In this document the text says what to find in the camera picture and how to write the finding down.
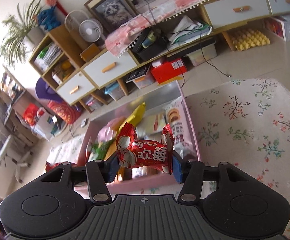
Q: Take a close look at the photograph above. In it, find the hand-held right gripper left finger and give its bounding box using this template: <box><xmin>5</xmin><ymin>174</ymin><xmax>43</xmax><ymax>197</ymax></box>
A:
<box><xmin>39</xmin><ymin>153</ymin><xmax>119</xmax><ymax>203</ymax></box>

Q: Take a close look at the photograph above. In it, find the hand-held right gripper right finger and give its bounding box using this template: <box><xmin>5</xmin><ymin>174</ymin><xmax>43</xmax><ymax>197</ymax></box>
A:
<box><xmin>172</xmin><ymin>151</ymin><xmax>256</xmax><ymax>203</ymax></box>

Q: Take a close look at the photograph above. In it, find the green snack packet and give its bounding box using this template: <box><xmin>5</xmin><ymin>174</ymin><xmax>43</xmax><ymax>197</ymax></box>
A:
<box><xmin>86</xmin><ymin>140</ymin><xmax>117</xmax><ymax>162</ymax></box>

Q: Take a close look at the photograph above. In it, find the pink cardboard box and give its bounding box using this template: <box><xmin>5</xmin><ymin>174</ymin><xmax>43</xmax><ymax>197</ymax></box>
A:
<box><xmin>74</xmin><ymin>80</ymin><xmax>201</xmax><ymax>193</ymax></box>

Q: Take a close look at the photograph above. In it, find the pink clear snack packet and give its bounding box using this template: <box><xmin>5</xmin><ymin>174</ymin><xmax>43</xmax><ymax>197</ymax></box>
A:
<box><xmin>97</xmin><ymin>119</ymin><xmax>127</xmax><ymax>143</ymax></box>

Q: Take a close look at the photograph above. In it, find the white cookie packet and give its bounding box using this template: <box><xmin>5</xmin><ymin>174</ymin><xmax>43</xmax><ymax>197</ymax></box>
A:
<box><xmin>163</xmin><ymin>99</ymin><xmax>194</xmax><ymax>155</ymax></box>

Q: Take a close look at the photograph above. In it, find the cream white snack packet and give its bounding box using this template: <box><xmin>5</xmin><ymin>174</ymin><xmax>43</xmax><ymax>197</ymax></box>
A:
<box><xmin>145</xmin><ymin>114</ymin><xmax>166</xmax><ymax>133</ymax></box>

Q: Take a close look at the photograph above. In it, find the yellow snack packet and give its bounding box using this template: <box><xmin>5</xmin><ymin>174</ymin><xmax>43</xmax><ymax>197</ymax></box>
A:
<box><xmin>119</xmin><ymin>102</ymin><xmax>146</xmax><ymax>130</ymax></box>

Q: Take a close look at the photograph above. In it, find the red printed bag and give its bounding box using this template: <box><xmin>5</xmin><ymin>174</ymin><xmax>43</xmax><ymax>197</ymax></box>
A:
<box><xmin>47</xmin><ymin>100</ymin><xmax>82</xmax><ymax>124</ymax></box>

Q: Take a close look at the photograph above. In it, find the blue-lidded storage bin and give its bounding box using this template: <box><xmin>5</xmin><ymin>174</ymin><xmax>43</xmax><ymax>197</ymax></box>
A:
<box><xmin>104</xmin><ymin>83</ymin><xmax>126</xmax><ymax>101</ymax></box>

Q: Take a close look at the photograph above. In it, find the white shopping bag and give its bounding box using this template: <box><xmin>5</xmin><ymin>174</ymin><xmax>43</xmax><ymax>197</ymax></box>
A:
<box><xmin>31</xmin><ymin>107</ymin><xmax>60</xmax><ymax>140</ymax></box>

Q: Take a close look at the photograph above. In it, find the clear storage bin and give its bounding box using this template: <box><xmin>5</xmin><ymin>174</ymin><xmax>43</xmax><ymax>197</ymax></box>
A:
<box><xmin>126</xmin><ymin>70</ymin><xmax>156</xmax><ymax>90</ymax></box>
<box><xmin>186</xmin><ymin>39</ymin><xmax>218</xmax><ymax>67</ymax></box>

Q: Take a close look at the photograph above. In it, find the red shoe box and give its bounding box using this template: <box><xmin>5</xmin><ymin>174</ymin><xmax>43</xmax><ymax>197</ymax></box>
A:
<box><xmin>150</xmin><ymin>57</ymin><xmax>188</xmax><ymax>85</ymax></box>

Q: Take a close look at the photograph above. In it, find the red gift bag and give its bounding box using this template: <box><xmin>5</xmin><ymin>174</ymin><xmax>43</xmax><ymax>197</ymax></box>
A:
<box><xmin>22</xmin><ymin>104</ymin><xmax>40</xmax><ymax>125</ymax></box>

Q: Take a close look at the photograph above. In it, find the purple hat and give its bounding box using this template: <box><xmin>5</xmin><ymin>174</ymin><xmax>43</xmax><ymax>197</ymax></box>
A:
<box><xmin>35</xmin><ymin>77</ymin><xmax>60</xmax><ymax>105</ymax></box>

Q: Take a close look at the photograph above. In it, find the white office chair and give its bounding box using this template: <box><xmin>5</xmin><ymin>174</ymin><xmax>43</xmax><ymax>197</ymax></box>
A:
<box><xmin>0</xmin><ymin>130</ymin><xmax>33</xmax><ymax>183</ymax></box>

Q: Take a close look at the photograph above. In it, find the small brown box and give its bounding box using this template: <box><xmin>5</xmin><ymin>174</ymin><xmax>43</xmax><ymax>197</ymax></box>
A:
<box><xmin>80</xmin><ymin>43</ymin><xmax>102</xmax><ymax>62</ymax></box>

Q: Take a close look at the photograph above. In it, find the open black case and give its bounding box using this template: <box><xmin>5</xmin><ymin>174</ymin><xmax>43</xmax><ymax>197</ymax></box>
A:
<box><xmin>131</xmin><ymin>27</ymin><xmax>169</xmax><ymax>62</ymax></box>

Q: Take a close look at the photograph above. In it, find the wooden side desk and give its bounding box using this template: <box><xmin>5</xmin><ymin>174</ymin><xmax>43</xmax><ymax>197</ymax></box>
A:
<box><xmin>0</xmin><ymin>70</ymin><xmax>37</xmax><ymax>143</ymax></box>

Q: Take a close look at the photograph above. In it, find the stack of wrapped papers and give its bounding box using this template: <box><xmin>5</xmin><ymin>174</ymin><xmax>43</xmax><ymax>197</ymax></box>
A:
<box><xmin>34</xmin><ymin>42</ymin><xmax>63</xmax><ymax>70</ymax></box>

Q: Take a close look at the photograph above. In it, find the small white fan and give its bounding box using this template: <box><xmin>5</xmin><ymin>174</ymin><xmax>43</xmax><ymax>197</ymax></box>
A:
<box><xmin>79</xmin><ymin>19</ymin><xmax>103</xmax><ymax>42</ymax></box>

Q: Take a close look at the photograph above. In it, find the pile of loose papers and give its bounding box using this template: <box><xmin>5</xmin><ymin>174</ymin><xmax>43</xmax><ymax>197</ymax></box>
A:
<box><xmin>168</xmin><ymin>15</ymin><xmax>213</xmax><ymax>47</ymax></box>

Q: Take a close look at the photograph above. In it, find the pink floral cloth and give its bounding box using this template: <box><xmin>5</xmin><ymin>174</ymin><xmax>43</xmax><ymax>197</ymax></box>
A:
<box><xmin>105</xmin><ymin>0</ymin><xmax>235</xmax><ymax>55</ymax></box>

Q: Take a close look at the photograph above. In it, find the long wooden cabinet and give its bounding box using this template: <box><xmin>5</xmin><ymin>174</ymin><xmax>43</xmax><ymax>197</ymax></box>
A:
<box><xmin>29</xmin><ymin>0</ymin><xmax>290</xmax><ymax>107</ymax></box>

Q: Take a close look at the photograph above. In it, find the yellow egg tray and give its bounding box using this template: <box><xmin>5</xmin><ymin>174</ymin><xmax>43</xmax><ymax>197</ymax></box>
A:
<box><xmin>228</xmin><ymin>29</ymin><xmax>270</xmax><ymax>53</ymax></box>

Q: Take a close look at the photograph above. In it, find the framed cat picture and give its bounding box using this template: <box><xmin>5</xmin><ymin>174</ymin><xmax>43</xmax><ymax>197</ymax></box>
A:
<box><xmin>84</xmin><ymin>0</ymin><xmax>138</xmax><ymax>34</ymax></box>

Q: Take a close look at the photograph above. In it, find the blue plush toy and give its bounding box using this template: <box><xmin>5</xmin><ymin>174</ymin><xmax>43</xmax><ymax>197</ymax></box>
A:
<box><xmin>37</xmin><ymin>6</ymin><xmax>62</xmax><ymax>30</ymax></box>

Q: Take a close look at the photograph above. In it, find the green potted plant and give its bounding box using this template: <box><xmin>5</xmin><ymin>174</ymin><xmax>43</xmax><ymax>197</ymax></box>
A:
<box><xmin>0</xmin><ymin>0</ymin><xmax>47</xmax><ymax>67</ymax></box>

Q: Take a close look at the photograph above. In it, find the black cable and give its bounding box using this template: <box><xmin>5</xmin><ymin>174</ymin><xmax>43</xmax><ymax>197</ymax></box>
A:
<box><xmin>142</xmin><ymin>0</ymin><xmax>233</xmax><ymax>88</ymax></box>

